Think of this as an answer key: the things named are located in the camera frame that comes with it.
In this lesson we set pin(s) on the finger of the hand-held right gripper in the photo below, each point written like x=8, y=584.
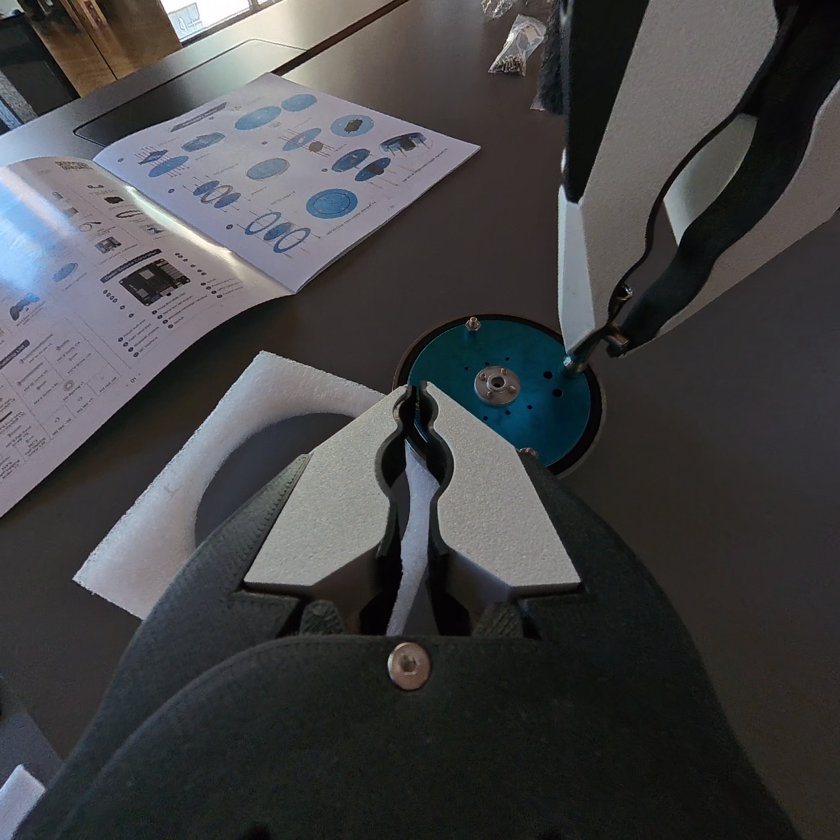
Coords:
x=787, y=197
x=656, y=98

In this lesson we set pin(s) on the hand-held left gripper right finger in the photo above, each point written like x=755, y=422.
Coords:
x=505, y=518

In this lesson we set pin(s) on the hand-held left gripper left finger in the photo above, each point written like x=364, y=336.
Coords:
x=321, y=525

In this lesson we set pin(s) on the round blue base plate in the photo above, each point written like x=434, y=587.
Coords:
x=525, y=426

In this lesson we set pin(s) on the small metal socket wrench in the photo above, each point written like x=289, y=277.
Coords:
x=573, y=363

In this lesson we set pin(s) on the dark grey desk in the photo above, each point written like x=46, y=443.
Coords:
x=689, y=525

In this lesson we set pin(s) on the plastic bag of screws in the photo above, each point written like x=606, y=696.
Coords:
x=518, y=46

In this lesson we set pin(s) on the silver round hub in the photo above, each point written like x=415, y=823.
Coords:
x=497, y=384

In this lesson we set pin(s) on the white foam packing piece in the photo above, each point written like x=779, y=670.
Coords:
x=164, y=499

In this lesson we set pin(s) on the open instruction booklet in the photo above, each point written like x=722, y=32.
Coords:
x=262, y=197

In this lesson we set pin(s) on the bright window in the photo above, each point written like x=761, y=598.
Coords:
x=203, y=16

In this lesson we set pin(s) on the wooden pillar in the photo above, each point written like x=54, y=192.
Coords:
x=105, y=46

